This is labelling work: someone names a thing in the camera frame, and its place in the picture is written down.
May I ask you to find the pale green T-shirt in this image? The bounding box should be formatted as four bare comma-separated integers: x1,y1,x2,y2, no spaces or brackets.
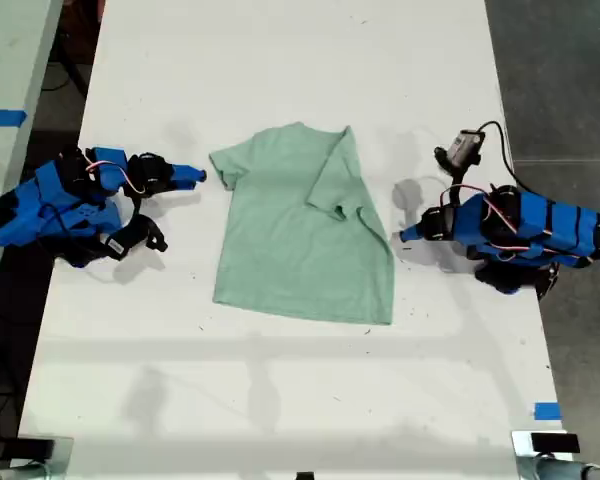
208,121,397,326

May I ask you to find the short blue tape strip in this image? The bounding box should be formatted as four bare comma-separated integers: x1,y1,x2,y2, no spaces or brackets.
533,401,563,422

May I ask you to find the grey black camera box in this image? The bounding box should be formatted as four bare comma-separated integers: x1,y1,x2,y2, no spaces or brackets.
433,129,484,174

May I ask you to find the black camera cable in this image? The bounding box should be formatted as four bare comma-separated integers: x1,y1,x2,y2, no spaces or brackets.
478,120,529,192

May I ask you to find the grey side table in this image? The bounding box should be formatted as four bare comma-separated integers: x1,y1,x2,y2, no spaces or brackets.
0,0,65,321

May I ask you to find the metal table bracket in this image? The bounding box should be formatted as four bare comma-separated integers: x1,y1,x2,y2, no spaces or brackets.
510,428,581,480

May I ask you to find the small black box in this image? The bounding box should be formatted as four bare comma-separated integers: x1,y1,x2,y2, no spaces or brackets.
15,436,56,462
529,433,581,455

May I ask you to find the long blue tape strip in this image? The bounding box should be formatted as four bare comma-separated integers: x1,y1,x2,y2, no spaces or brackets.
0,108,29,128

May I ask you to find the black camera box with label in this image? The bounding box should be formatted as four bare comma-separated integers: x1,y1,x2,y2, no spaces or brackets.
97,213,170,262

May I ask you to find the black floor cable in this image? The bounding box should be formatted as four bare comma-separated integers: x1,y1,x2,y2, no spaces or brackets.
39,47,89,100

